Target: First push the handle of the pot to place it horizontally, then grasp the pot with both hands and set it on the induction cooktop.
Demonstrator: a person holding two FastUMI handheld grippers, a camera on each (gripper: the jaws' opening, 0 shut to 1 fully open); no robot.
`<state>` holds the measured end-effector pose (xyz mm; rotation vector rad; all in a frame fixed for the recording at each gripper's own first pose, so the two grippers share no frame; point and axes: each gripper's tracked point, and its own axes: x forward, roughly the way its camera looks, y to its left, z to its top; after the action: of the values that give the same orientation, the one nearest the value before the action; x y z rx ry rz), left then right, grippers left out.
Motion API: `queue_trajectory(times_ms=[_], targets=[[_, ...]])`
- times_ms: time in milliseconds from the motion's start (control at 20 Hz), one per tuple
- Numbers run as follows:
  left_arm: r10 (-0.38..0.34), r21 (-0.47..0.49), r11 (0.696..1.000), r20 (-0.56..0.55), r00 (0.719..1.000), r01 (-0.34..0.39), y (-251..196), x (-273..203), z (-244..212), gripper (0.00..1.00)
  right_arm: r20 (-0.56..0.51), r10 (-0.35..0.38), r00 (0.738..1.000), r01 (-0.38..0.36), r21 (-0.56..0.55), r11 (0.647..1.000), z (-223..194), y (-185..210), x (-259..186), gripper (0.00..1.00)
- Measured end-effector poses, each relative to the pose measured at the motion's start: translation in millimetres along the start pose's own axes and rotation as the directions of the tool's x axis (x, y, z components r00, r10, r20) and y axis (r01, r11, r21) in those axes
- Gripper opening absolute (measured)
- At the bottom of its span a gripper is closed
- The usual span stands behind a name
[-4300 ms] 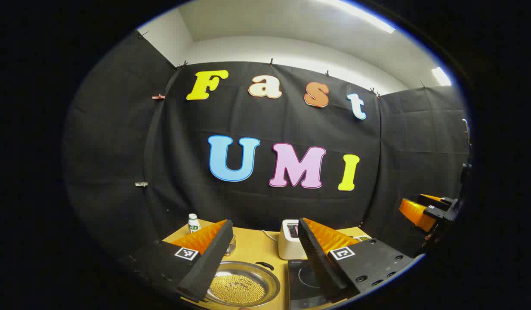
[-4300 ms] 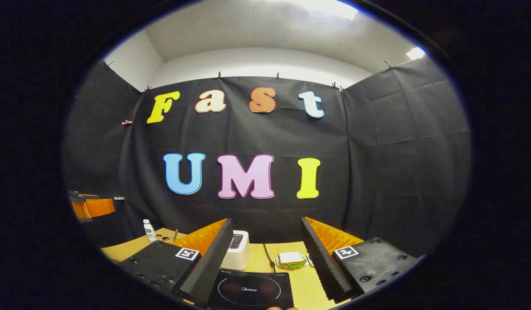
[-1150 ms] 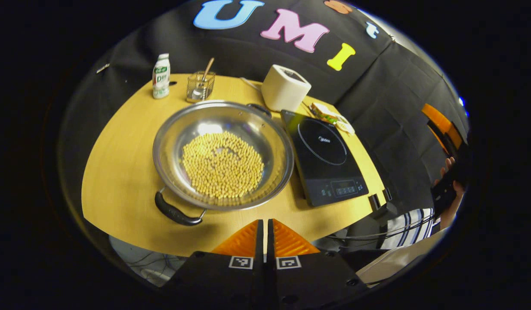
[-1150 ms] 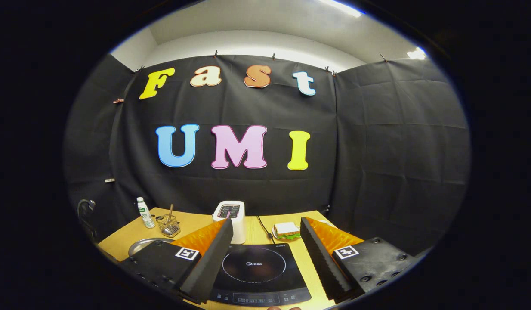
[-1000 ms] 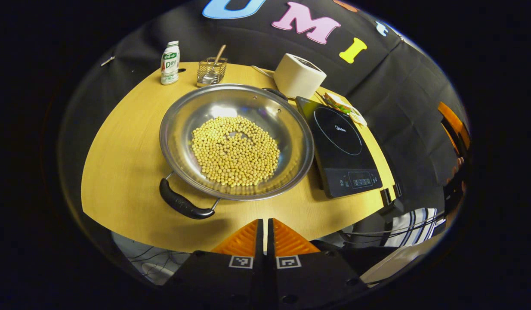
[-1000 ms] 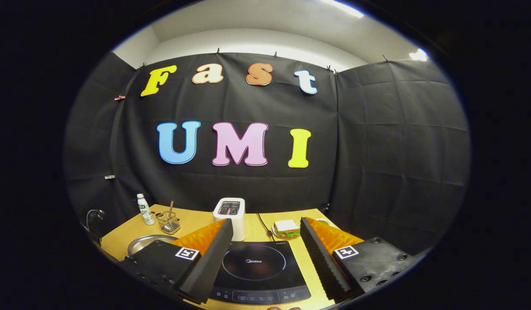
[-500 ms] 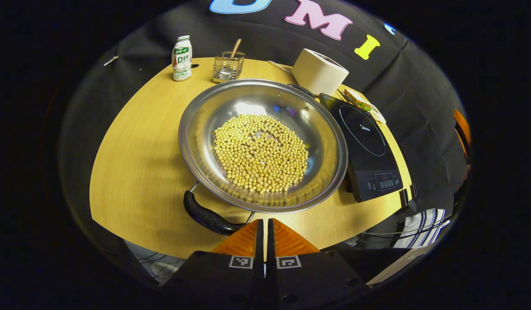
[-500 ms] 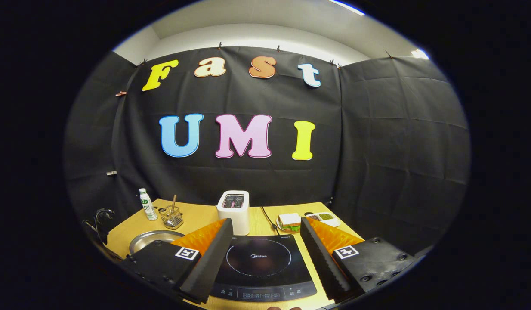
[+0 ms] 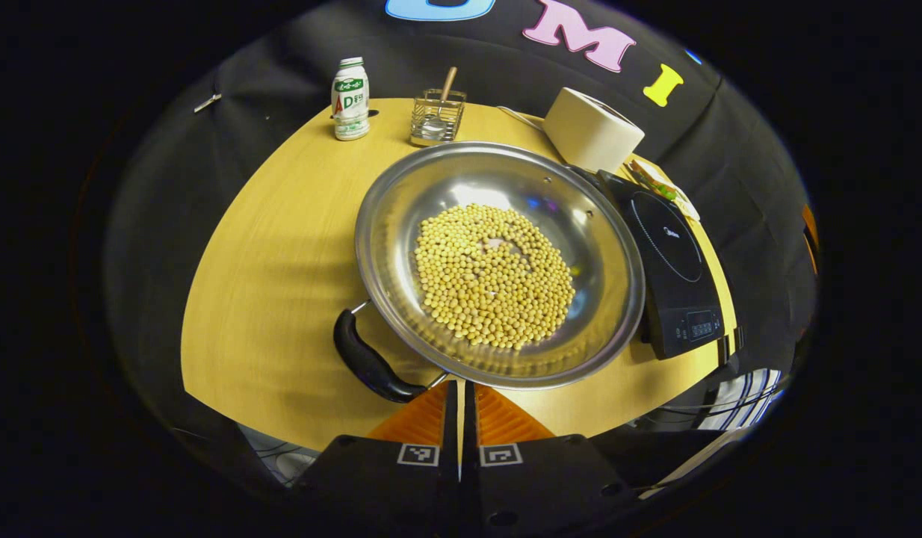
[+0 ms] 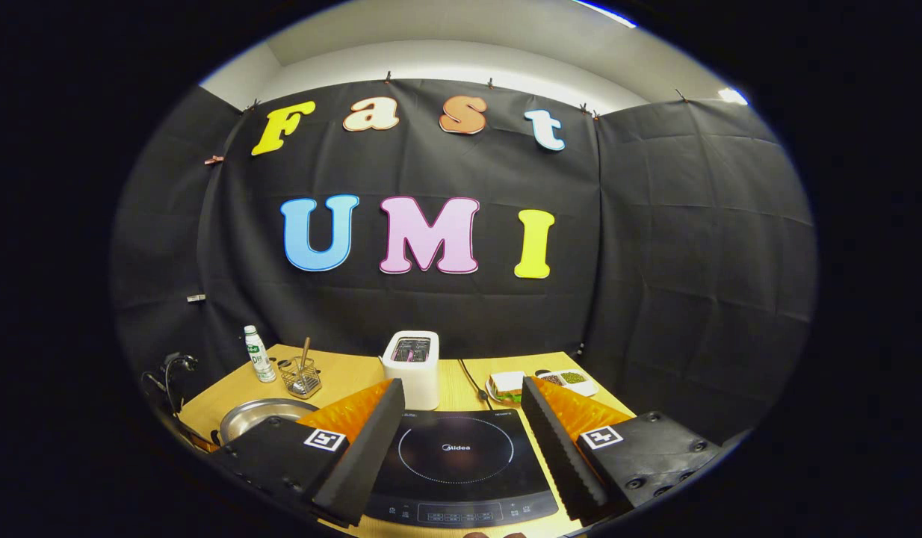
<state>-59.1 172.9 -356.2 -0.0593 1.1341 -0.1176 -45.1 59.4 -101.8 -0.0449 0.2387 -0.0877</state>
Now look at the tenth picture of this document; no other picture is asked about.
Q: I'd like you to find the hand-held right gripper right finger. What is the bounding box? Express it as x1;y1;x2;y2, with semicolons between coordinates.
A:
521;376;723;526

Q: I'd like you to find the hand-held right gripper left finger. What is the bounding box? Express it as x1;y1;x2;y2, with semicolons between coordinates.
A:
209;379;406;528

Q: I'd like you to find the black induction cooktop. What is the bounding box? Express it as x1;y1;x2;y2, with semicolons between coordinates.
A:
364;409;559;528

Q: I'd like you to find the steel pot with black handle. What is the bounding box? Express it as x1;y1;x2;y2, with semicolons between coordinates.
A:
219;398;320;447

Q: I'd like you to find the white dish of beans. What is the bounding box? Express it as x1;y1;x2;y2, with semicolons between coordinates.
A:
535;368;599;398

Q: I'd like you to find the sandwich on white plate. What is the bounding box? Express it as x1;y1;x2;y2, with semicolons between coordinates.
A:
486;371;528;405

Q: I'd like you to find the white toaster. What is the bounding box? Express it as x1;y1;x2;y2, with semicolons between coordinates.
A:
381;330;441;411

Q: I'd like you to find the white bottle with green label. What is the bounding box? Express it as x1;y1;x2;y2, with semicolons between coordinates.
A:
244;325;277;383

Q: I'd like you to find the metal wire utensil holder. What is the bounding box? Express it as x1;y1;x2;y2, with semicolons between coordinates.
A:
279;357;322;399

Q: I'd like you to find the black power cable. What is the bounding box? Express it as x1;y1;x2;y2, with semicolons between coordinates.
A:
458;359;492;409

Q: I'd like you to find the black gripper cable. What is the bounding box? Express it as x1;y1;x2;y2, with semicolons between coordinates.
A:
143;351;202;418

